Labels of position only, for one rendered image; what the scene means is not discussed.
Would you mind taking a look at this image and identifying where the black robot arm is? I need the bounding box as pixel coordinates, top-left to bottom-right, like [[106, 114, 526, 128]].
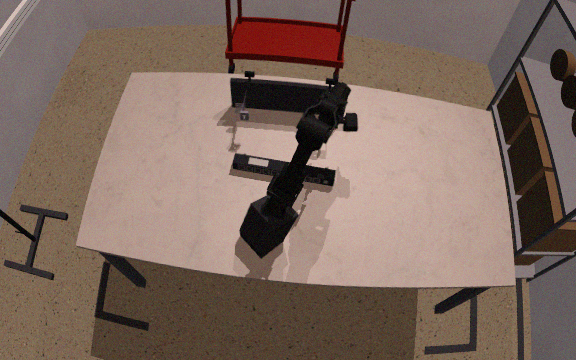
[[264, 82, 351, 220]]

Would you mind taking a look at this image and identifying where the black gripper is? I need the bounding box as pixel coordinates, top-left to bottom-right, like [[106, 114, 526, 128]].
[[337, 113, 358, 132]]

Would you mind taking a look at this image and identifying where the black rectangular panel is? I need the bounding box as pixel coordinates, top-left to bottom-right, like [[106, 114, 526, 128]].
[[230, 78, 333, 113]]

